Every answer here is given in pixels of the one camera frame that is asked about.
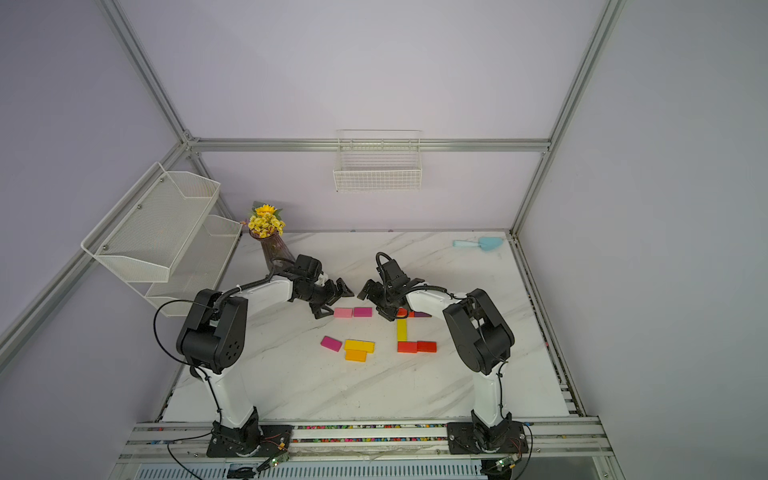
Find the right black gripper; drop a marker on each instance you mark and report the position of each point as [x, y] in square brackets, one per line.
[373, 296]

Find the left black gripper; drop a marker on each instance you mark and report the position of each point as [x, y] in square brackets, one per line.
[331, 295]

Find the light pink block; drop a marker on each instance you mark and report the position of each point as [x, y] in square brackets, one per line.
[344, 313]

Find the magenta block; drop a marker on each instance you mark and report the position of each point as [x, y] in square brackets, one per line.
[362, 312]
[331, 344]

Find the yellow large block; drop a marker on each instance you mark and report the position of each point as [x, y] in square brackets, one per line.
[359, 345]

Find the orange block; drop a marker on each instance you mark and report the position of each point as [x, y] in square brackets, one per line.
[356, 355]

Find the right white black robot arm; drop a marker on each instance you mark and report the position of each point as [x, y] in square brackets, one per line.
[481, 337]

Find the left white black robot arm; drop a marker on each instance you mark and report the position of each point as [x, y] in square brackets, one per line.
[213, 336]

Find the dark glass vase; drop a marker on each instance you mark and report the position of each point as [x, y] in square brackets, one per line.
[276, 253]

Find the yellow flower bouquet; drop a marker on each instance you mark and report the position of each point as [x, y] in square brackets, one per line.
[265, 221]

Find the lower white mesh shelf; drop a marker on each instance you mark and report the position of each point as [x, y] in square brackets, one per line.
[201, 267]

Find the white mesh shelf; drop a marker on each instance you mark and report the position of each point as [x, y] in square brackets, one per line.
[144, 237]
[201, 267]

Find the teal scoop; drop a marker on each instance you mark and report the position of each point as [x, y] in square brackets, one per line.
[485, 244]

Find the upper white mesh shelf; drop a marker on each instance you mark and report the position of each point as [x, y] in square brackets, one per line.
[144, 237]

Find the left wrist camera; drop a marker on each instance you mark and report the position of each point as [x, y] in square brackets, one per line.
[309, 269]

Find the white wire wall basket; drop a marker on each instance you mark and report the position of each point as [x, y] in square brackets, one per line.
[378, 161]

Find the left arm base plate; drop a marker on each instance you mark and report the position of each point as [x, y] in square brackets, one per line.
[260, 441]

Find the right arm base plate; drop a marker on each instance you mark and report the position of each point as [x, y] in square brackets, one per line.
[508, 437]

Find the aluminium front rail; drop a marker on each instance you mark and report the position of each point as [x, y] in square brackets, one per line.
[368, 440]

